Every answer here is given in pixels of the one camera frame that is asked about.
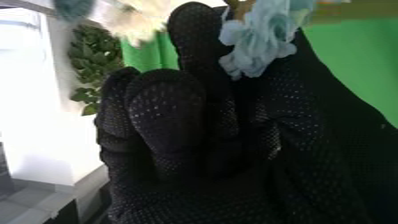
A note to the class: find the blue flower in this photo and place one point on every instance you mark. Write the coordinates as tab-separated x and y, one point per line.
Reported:
259	36

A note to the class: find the white sheet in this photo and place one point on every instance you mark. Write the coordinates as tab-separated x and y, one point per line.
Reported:
36	110

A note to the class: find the green sprig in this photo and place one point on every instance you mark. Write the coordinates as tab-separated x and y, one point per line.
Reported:
94	63

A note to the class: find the white flower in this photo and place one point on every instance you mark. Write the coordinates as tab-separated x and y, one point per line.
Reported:
139	21

